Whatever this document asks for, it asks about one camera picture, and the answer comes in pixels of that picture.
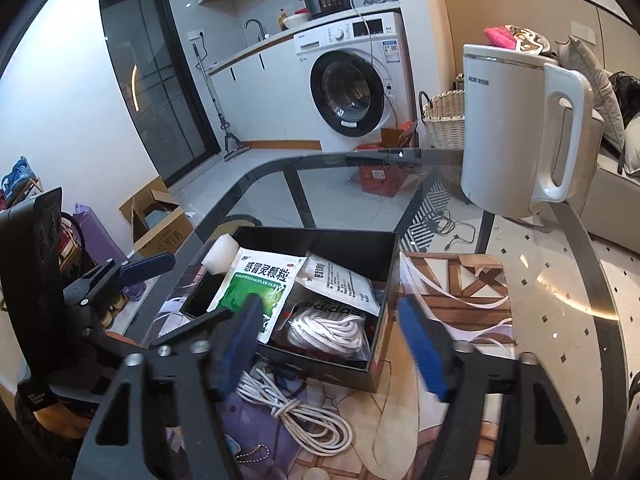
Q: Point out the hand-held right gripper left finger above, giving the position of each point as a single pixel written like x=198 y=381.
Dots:
x=240 y=340

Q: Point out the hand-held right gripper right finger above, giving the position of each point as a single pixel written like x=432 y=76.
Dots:
x=422 y=345

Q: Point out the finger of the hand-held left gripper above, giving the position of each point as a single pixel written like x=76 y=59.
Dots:
x=150 y=266
x=200 y=322

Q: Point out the green medicine sachet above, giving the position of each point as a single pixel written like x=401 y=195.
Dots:
x=255 y=280

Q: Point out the white foam wrap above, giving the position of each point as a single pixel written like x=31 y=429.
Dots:
x=220 y=255

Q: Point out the black cardboard box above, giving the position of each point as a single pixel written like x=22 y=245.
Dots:
x=345 y=375

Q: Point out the printed bag of white laces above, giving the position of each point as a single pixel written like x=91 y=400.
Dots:
x=330 y=330

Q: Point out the white paper sachet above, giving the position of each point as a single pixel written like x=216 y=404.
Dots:
x=340 y=285

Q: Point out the person's left hand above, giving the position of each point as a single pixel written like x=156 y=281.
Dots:
x=65 y=420

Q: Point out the brown cardboard box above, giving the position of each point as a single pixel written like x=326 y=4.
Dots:
x=165 y=235

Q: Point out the printed table mat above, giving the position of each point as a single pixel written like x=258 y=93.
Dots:
x=450 y=300

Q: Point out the purple yoga mat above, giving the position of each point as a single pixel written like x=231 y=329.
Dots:
x=100 y=240

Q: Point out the shoe rack with shoes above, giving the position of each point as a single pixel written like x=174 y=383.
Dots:
x=17 y=177

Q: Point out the black and white striped rug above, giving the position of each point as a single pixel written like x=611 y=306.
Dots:
x=425 y=215

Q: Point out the flat mop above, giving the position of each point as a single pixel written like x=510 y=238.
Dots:
x=235 y=147

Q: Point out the red cardboard box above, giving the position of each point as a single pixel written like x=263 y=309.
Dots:
x=385 y=177

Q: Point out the dark glass door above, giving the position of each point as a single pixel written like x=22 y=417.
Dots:
x=150 y=85

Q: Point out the white base cabinet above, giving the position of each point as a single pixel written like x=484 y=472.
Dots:
x=270 y=95

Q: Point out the white electric kettle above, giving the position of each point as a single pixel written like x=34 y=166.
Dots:
x=500 y=135

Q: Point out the wicker basket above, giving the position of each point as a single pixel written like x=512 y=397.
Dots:
x=445 y=120

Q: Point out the light grey sofa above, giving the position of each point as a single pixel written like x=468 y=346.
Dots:
x=620 y=210

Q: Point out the dark kitchen faucet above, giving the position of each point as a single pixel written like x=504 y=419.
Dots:
x=252 y=22

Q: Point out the white washing machine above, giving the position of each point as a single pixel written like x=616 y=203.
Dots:
x=370 y=85

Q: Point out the white bowl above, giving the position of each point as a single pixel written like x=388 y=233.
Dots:
x=295 y=20

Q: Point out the black backpack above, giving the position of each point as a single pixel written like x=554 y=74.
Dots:
x=627 y=105

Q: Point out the pink cloth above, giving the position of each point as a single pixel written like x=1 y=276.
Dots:
x=500 y=37

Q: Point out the patterned cloth pile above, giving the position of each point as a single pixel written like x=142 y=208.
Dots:
x=530 y=40

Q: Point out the grey cushion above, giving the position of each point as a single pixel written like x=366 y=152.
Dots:
x=595 y=65

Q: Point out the wall outlet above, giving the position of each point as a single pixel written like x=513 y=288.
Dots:
x=195 y=35

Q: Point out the wall switch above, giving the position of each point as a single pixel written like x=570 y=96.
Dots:
x=584 y=32

